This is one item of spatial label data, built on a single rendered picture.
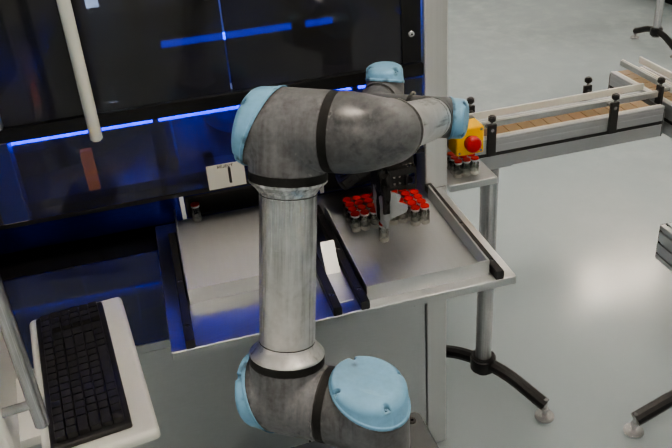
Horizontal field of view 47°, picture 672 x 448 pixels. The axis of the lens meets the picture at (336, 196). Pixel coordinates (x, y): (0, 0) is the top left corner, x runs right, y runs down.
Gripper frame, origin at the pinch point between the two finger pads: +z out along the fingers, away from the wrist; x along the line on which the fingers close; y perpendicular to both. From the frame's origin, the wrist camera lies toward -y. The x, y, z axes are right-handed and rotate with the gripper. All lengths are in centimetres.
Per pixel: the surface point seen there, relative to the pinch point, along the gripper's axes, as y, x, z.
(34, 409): -70, -35, 1
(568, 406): 64, 19, 93
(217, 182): -32.7, 17.5, -7.4
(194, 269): -41.2, 3.4, 5.1
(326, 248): -13.7, -5.3, 0.7
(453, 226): 16.3, -1.6, 4.1
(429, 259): 7.2, -10.5, 5.1
